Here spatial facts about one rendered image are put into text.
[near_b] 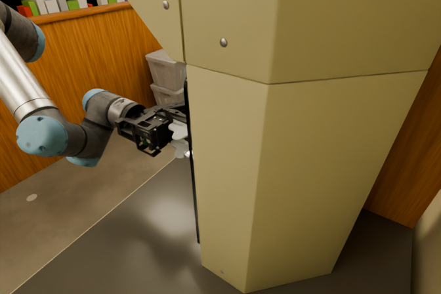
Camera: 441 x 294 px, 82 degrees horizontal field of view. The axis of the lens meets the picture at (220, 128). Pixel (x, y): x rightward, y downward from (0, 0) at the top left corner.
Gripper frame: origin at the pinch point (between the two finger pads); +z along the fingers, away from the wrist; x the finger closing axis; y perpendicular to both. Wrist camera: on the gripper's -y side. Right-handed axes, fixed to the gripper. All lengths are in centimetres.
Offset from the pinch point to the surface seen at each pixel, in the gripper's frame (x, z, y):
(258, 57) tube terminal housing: 23.7, 15.4, 10.8
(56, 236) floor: -120, -117, 11
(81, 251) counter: -26.0, -20.0, 24.2
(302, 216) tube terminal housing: -2.8, 22.7, 4.7
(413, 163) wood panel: -6.9, 38.5, -26.4
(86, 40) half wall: -28, -190, -87
